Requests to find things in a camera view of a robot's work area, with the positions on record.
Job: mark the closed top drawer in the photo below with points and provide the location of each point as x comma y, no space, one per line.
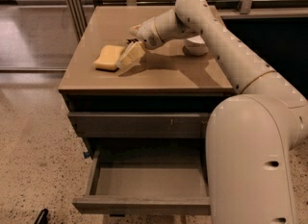
139,125

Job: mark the black object on floor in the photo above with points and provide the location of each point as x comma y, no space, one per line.
42,217

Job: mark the black comb-like rack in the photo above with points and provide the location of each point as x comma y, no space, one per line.
132,40

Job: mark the open middle drawer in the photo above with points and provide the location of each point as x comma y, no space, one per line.
163,181

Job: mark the blue cabinet caster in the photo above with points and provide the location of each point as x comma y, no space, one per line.
86,155

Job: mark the white bowl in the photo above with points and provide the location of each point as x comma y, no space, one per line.
196,46

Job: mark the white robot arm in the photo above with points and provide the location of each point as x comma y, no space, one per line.
250,134

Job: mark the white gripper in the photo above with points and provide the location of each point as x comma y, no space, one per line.
146,34

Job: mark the grey drawer cabinet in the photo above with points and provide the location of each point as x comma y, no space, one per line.
166,80

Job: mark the metal window frame post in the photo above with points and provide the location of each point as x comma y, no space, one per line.
78,17

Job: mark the yellow sponge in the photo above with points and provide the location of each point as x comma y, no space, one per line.
108,57

